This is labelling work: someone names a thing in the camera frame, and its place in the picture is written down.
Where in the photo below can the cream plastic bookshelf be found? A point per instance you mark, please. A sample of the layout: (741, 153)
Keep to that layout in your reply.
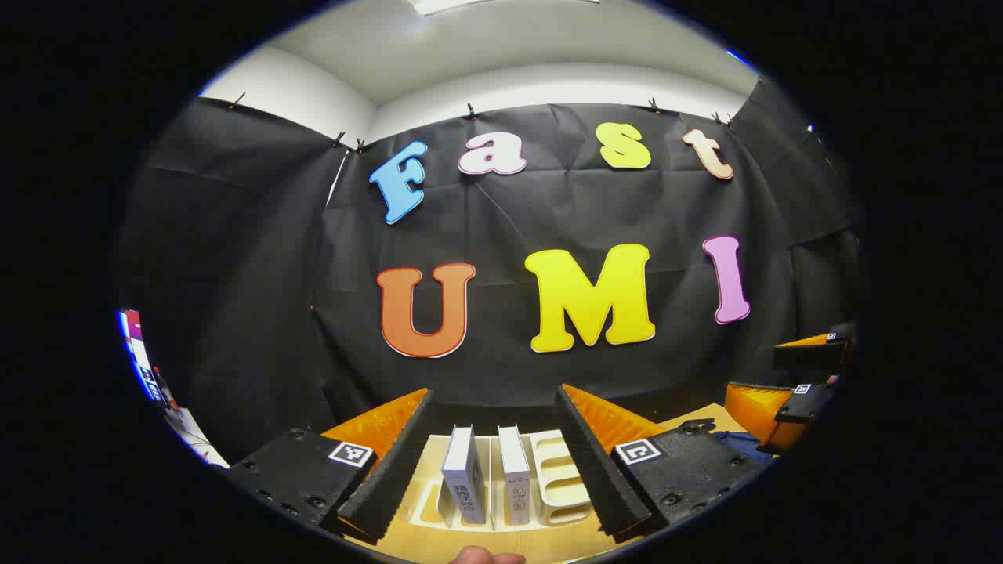
(560, 482)

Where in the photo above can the white paper sheet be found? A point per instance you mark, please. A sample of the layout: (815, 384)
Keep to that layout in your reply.
(192, 439)

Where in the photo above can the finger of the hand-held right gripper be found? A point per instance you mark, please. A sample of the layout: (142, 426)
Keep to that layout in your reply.
(811, 354)
(764, 411)

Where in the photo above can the white book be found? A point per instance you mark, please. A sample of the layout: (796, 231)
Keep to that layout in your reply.
(464, 474)
(515, 474)

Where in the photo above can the ceiling light panel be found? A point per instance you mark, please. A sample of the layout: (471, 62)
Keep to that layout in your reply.
(447, 5)

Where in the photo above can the black backdrop cloth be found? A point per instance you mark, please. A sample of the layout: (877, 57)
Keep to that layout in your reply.
(564, 211)

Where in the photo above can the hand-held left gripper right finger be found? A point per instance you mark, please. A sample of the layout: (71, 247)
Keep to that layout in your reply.
(603, 478)

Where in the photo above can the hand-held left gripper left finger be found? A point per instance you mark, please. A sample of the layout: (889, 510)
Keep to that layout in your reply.
(390, 478)

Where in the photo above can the colourful wall poster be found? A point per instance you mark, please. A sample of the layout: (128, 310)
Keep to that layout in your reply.
(141, 356)

